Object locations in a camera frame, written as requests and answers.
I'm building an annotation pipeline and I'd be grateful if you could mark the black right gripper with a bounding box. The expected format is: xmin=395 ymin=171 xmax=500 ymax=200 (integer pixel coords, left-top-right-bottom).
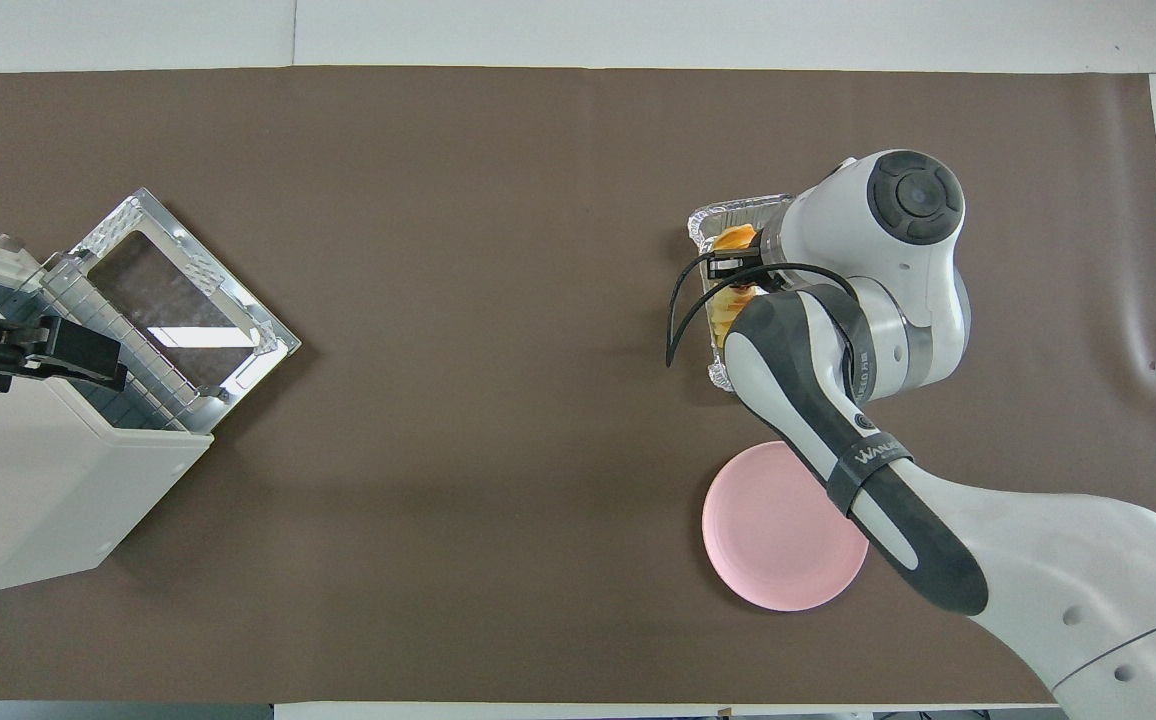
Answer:
xmin=708 ymin=227 xmax=775 ymax=293

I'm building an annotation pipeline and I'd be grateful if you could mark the aluminium foil tray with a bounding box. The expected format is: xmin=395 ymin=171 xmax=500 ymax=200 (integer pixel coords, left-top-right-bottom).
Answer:
xmin=688 ymin=193 xmax=799 ymax=392

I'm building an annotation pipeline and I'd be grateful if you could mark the white toaster oven body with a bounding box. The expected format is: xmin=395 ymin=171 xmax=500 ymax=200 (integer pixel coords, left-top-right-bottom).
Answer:
xmin=0 ymin=232 xmax=215 ymax=598

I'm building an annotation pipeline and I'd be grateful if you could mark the glass oven door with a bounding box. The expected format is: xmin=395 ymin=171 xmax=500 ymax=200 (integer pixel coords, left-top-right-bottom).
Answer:
xmin=68 ymin=186 xmax=303 ymax=407

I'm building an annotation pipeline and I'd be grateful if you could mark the pink round plate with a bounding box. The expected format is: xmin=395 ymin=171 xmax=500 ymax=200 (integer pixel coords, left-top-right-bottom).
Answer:
xmin=702 ymin=441 xmax=871 ymax=612

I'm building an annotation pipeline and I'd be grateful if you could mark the brown table mat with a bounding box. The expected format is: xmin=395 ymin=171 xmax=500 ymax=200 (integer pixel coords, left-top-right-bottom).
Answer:
xmin=0 ymin=66 xmax=1156 ymax=705

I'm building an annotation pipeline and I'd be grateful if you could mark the metal oven wire rack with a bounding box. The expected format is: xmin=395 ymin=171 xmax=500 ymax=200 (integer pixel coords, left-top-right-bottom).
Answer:
xmin=36 ymin=252 xmax=216 ymax=434

